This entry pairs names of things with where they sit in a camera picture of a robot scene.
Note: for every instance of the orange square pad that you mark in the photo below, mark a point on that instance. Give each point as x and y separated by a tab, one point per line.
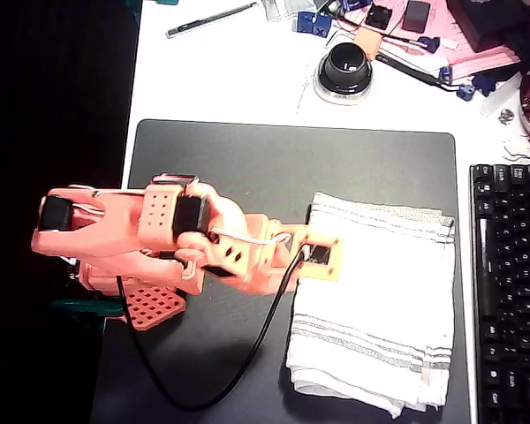
367	42

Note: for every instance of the grey paper pieces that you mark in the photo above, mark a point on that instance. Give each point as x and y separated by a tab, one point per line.
282	9

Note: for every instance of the pink paper stack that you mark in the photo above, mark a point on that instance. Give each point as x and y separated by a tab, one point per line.
468	62

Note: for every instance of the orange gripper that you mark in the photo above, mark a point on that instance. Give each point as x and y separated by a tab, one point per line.
271	230

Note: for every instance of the black square fan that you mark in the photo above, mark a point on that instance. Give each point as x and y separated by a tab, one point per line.
378	15

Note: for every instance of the black pen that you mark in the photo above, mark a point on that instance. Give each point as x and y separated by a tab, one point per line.
203	20

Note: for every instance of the black desk mat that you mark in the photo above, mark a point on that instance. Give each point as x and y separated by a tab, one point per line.
247	154

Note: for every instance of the dark rectangular device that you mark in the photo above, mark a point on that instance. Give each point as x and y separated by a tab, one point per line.
416	15

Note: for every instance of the dark maroon box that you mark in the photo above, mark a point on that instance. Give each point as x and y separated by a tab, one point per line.
486	26

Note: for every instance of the orange camera mount with camera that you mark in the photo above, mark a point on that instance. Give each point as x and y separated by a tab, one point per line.
335	265

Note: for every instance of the black keyboard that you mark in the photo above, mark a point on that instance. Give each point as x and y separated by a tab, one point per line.
512	265

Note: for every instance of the teal object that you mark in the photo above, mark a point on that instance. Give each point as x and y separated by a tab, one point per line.
165	2

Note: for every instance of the orange perforated base plate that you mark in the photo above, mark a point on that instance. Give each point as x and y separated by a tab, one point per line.
154	307

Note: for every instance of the small metal nut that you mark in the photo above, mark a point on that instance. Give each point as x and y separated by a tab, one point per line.
505	115

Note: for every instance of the black dome on white base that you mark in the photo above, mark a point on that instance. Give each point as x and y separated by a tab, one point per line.
344	66

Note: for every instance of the black tweezers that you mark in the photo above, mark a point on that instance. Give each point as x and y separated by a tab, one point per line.
402	66

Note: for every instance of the white striped towel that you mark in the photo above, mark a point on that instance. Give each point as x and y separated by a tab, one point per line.
380	287

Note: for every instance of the small blue printed part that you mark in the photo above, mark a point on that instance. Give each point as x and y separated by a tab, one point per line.
466	91
445	73
485	83
429	43

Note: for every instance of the green clamp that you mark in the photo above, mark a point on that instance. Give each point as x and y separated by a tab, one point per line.
79	307

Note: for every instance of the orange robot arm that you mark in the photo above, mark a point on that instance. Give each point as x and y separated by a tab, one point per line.
110	238

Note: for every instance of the white plastic strip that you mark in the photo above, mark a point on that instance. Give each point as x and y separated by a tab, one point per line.
499	96

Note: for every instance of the blue printed block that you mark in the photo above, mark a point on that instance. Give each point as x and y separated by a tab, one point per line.
306	22
321	27

